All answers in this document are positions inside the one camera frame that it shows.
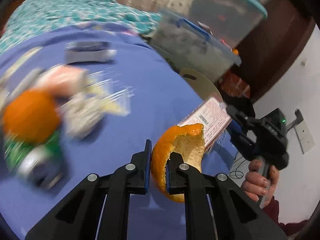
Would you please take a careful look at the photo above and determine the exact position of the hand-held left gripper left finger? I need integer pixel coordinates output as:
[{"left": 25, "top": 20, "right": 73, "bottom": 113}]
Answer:
[{"left": 25, "top": 139, "right": 153, "bottom": 240}]

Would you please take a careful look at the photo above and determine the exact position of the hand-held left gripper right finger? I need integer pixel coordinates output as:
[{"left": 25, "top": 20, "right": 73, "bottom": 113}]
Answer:
[{"left": 165, "top": 152, "right": 288, "bottom": 240}]

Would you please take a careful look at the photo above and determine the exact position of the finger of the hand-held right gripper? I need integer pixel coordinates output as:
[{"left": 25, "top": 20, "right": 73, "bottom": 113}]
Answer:
[
  {"left": 226, "top": 104, "right": 259, "bottom": 130},
  {"left": 230, "top": 122, "right": 253, "bottom": 159}
]

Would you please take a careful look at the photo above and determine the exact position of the torn orange peel piece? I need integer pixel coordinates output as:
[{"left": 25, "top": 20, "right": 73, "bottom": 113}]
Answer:
[{"left": 151, "top": 123, "right": 205, "bottom": 203}]

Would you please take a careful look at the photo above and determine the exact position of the white tissue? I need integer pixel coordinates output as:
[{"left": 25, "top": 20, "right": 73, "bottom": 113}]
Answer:
[{"left": 60, "top": 92, "right": 100, "bottom": 138}]

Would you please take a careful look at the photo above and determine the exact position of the domed orange peel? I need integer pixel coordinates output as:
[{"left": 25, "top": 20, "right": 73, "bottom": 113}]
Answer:
[{"left": 2, "top": 90, "right": 62, "bottom": 145}]

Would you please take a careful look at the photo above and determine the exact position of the person's right hand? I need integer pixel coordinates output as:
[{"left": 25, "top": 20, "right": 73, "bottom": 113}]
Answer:
[{"left": 241, "top": 159, "right": 280, "bottom": 202}]

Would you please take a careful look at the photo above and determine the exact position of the printed paper card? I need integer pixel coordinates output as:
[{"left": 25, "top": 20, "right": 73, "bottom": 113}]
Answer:
[{"left": 184, "top": 96, "right": 232, "bottom": 153}]

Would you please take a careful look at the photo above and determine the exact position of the orange red patterned bag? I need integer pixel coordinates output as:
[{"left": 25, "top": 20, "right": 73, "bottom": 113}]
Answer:
[{"left": 221, "top": 70, "right": 251, "bottom": 98}]

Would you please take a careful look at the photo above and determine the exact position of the round wooden board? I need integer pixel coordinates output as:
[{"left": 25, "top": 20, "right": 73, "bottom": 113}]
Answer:
[{"left": 180, "top": 68, "right": 220, "bottom": 100}]

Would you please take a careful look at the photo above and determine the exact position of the dark brown wooden furniture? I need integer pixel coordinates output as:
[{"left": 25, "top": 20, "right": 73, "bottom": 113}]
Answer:
[{"left": 235, "top": 4, "right": 316, "bottom": 103}]

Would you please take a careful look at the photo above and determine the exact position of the blue patterned blanket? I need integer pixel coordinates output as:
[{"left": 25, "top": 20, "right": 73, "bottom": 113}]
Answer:
[{"left": 0, "top": 21, "right": 240, "bottom": 240}]

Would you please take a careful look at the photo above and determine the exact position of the green drink can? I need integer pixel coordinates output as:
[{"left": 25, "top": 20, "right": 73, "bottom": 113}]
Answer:
[{"left": 5, "top": 130, "right": 65, "bottom": 188}]

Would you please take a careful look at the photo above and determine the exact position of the large clear storage bin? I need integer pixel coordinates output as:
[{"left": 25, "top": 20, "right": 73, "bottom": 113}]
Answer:
[{"left": 172, "top": 0, "right": 279, "bottom": 49}]

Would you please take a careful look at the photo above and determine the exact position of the pink and white paper cup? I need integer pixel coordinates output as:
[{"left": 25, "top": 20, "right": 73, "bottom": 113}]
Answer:
[{"left": 42, "top": 64, "right": 88, "bottom": 98}]

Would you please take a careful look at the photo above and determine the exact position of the teal patterned blanket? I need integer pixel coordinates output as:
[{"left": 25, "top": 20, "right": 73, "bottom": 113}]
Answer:
[{"left": 0, "top": 0, "right": 163, "bottom": 53}]

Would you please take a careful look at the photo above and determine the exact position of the white wall socket plate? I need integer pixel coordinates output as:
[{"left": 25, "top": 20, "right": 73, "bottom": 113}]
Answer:
[{"left": 294, "top": 121, "right": 316, "bottom": 154}]

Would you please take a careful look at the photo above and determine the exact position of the thin black cable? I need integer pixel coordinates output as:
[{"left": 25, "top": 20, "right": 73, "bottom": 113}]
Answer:
[{"left": 229, "top": 152, "right": 250, "bottom": 179}]

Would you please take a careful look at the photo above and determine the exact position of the clear storage bin blue handle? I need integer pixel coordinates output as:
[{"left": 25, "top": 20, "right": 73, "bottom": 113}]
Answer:
[{"left": 150, "top": 10, "right": 242, "bottom": 80}]

